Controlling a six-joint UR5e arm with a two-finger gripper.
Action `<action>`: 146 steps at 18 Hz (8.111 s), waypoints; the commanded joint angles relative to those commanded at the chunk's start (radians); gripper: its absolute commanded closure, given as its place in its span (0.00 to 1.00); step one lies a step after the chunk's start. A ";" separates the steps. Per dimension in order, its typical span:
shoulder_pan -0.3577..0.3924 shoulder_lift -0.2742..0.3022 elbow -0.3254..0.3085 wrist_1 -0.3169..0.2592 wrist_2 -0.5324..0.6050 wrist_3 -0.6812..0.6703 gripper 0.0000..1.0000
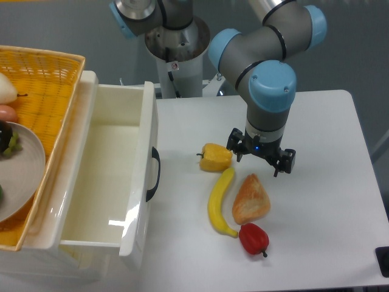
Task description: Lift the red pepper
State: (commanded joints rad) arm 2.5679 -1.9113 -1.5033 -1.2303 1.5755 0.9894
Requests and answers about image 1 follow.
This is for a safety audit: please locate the pink toy sausage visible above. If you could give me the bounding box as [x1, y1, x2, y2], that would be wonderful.
[0, 105, 18, 122]

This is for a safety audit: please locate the yellow woven basket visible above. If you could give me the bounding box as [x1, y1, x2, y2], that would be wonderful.
[1, 45, 86, 252]

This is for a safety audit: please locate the red toy pepper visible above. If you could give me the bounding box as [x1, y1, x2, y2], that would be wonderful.
[238, 223, 270, 257]

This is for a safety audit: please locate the yellow toy pepper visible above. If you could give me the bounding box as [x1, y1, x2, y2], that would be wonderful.
[196, 143, 233, 172]

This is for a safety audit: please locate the white drawer cabinet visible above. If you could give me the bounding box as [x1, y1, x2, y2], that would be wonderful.
[1, 71, 142, 279]

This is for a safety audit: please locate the black object at table edge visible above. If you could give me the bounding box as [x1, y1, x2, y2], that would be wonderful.
[375, 246, 389, 278]

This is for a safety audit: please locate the metal bracket with bolts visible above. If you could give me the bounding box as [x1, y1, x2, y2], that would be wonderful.
[202, 73, 235, 97]

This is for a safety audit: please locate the toy bread croissant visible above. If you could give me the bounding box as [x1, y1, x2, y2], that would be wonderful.
[232, 173, 271, 225]

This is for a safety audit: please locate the white toy pear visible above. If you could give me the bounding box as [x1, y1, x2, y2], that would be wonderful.
[0, 73, 28, 105]

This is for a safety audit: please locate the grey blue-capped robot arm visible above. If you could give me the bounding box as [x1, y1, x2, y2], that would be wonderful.
[109, 1, 327, 173]

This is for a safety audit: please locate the black drawer handle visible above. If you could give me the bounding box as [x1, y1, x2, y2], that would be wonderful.
[146, 147, 161, 202]

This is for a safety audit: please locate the grey round plate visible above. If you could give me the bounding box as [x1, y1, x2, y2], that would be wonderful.
[1, 122, 46, 221]

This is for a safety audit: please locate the dark purple toy mangosteen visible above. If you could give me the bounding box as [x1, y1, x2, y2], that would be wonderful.
[1, 120, 22, 157]

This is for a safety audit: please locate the black cable on pedestal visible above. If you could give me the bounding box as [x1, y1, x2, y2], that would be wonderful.
[165, 47, 182, 99]

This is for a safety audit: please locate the white open plastic drawer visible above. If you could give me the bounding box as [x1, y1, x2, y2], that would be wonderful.
[61, 82, 158, 263]

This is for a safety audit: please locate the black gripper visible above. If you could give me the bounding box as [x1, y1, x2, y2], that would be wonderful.
[226, 127, 296, 178]

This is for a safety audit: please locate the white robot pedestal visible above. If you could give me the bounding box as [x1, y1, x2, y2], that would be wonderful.
[145, 16, 210, 99]

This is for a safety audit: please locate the yellow toy banana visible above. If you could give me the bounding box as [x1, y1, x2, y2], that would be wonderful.
[207, 167, 238, 238]

